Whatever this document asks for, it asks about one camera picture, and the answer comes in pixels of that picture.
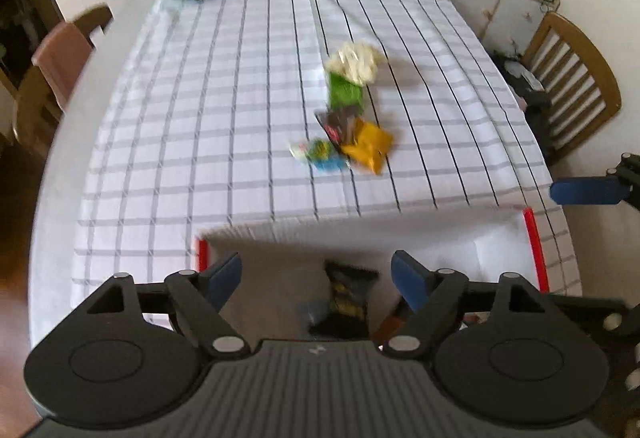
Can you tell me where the pink cushioned chair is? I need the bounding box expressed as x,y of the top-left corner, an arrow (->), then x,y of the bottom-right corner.
32,4 -> 113,110

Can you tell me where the dark brown snack packet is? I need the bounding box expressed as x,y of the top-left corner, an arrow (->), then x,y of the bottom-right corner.
314,104 -> 363,150

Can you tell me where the yellow snack packet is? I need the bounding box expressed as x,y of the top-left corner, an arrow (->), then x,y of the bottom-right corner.
340,117 -> 394,175

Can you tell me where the white side cabinet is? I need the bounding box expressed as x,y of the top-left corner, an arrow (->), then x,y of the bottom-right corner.
449,0 -> 560,58

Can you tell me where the wooden slat chair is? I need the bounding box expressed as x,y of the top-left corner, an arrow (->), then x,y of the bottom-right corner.
521,11 -> 622,166

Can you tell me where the white red cardboard box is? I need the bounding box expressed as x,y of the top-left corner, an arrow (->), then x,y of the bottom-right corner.
194,207 -> 549,344

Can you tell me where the black snack packet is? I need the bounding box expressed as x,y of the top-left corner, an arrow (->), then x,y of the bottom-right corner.
308,260 -> 380,340

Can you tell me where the green snack packet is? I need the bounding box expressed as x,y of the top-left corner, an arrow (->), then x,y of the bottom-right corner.
328,72 -> 363,114

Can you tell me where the white black grid tablecloth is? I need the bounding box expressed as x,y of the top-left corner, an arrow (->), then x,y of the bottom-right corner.
70,0 -> 582,305

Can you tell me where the pale yellow snack bag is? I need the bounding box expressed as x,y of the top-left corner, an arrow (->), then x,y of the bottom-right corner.
324,42 -> 384,86

